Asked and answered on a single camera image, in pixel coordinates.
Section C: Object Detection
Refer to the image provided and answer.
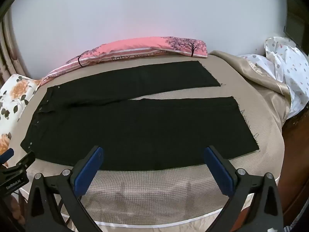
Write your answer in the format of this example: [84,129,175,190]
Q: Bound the black pants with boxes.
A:
[20,60,260,171]

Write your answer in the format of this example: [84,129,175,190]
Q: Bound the pink tree print pillow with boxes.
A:
[40,36,208,86]

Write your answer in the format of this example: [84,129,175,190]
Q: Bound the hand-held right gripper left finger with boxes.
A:
[25,146,107,232]

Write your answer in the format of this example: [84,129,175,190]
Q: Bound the white polka dot quilt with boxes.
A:
[238,37,309,120]

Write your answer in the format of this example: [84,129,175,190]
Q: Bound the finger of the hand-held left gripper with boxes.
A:
[0,148,14,167]
[3,151,36,174]

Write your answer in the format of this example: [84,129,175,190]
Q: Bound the wooden bed frame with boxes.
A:
[278,108,309,230]

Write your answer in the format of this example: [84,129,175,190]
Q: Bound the dark wooden wardrobe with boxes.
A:
[283,0,309,54]

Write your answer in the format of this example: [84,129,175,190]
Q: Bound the gold satin blanket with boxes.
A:
[210,50,292,122]

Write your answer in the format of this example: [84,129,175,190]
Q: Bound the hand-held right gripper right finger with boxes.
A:
[203,146,284,232]

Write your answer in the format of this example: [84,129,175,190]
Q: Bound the white orange floral pillow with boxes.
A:
[0,74,42,168]

